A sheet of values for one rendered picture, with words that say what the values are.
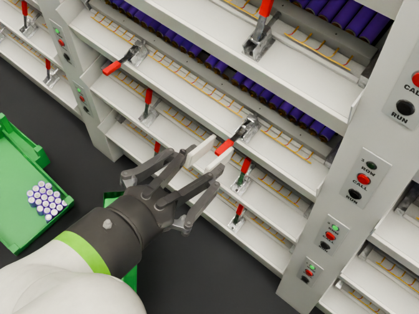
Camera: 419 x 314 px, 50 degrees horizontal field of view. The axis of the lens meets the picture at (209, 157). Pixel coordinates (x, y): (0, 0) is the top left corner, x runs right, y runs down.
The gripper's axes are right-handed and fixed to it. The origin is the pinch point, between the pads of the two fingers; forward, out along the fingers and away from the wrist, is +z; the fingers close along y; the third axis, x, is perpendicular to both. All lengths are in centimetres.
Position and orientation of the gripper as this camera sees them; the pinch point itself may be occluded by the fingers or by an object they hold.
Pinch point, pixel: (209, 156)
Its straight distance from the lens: 72.9
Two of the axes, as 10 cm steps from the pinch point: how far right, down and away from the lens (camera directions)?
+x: 2.3, -6.6, -7.1
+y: 7.8, 5.6, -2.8
